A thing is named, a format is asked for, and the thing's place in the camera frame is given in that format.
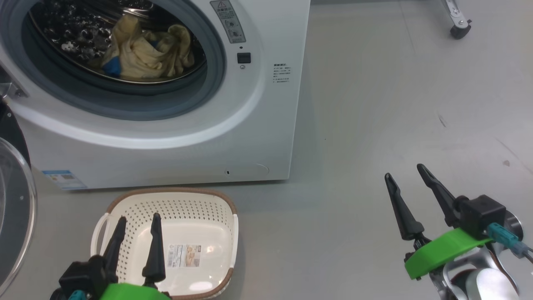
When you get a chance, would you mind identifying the cream garment blue cuff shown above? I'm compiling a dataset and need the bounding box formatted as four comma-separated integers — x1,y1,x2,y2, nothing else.
100,14,168,80

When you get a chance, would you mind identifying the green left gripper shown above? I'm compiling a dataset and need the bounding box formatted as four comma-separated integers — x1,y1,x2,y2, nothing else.
99,212,172,300

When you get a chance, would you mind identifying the metal leg with black caster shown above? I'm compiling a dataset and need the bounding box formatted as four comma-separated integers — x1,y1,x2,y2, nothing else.
441,0,473,40

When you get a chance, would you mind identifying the white front-load washing machine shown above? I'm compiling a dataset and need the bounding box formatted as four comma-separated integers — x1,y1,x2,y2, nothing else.
0,0,311,191

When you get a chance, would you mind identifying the grey rubber door seal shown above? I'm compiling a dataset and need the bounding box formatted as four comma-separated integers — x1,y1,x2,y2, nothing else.
0,0,228,122

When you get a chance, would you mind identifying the teal right camera connector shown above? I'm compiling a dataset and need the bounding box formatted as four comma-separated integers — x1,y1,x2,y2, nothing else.
486,222,533,263

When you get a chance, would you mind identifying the round glass washer door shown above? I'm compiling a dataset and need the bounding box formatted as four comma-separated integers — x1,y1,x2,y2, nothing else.
0,102,38,289

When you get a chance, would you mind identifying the cream perforated basket brown rim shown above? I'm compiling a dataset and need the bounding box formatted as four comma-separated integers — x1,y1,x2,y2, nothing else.
90,187,239,300

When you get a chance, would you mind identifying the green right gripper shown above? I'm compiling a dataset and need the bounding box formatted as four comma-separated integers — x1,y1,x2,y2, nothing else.
384,163,495,280

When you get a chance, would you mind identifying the grey warning label sticker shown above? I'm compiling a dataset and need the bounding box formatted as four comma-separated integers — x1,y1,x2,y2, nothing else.
210,0,247,44

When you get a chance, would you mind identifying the paper label inside basket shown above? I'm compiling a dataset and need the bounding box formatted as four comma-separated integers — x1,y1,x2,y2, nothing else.
167,243,202,269

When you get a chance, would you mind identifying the blue energy label sticker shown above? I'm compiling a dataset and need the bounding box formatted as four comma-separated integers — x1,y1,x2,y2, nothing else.
41,169,89,190

